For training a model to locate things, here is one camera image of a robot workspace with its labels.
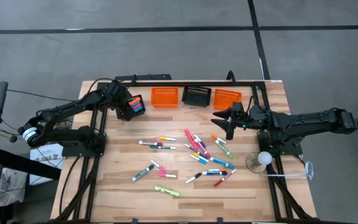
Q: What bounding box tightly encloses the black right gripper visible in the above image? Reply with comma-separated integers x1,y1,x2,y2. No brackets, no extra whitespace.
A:
210,101,263,141

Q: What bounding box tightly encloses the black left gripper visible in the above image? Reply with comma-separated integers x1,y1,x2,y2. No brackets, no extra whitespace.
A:
103,80,134,115

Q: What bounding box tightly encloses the small purple marker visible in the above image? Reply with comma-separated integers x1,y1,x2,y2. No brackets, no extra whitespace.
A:
193,134,207,149

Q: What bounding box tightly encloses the magenta Expo marker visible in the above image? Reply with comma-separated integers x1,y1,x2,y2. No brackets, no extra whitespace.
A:
194,139,212,160

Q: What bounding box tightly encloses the teal Expo marker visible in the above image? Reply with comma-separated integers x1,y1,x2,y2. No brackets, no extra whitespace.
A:
209,157,235,169

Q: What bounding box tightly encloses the thin dark blue marker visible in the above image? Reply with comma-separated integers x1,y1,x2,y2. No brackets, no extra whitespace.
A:
184,143,208,158

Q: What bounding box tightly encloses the small light blue marker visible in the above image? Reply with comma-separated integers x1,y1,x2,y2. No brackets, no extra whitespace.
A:
190,154,208,165

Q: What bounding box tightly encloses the dark green Expo marker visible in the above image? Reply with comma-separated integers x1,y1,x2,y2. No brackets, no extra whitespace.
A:
131,164,155,182

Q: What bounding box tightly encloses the thick lime green marker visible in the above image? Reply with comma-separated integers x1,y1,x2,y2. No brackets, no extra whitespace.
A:
154,185,181,198

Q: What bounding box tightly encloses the black plastic basket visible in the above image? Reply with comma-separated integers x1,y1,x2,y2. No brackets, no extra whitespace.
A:
181,85,213,108
114,94,147,122

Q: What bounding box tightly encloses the orange plastic basket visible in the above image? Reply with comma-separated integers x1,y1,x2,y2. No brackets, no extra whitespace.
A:
213,88,243,111
150,86,179,109

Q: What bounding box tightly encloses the small orange-capped white marker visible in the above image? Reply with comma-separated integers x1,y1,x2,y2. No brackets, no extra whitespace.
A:
211,134,227,145

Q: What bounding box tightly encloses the light green Expo marker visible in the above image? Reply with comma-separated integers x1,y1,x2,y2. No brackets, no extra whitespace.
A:
214,139,234,159

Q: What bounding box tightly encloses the black power strip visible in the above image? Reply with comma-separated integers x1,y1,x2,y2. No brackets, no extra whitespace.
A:
114,73,172,82

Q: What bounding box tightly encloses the light bulb on metal base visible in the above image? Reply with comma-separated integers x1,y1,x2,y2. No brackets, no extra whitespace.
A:
246,151,273,174

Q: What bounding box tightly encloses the dark blue Expo marker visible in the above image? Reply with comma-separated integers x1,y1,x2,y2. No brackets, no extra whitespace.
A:
202,170,229,177

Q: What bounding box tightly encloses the thin red marker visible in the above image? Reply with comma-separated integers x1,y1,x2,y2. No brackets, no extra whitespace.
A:
214,169,237,187

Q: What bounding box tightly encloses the small black-capped white marker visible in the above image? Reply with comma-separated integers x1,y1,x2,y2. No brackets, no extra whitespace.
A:
185,172,203,185

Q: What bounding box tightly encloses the white cloth bag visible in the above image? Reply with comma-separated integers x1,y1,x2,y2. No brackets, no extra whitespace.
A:
0,167,28,208

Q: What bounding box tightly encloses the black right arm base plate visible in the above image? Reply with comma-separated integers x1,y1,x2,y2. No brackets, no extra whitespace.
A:
257,130,303,156

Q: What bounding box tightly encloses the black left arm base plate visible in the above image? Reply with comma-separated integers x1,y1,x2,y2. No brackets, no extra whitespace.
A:
61,133,107,157

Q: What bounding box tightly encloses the white lamp cable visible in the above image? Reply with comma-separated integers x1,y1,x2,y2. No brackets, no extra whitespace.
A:
261,161,314,182

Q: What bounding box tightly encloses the black floor cable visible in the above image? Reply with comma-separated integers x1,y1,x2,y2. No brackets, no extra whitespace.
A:
6,89,79,103

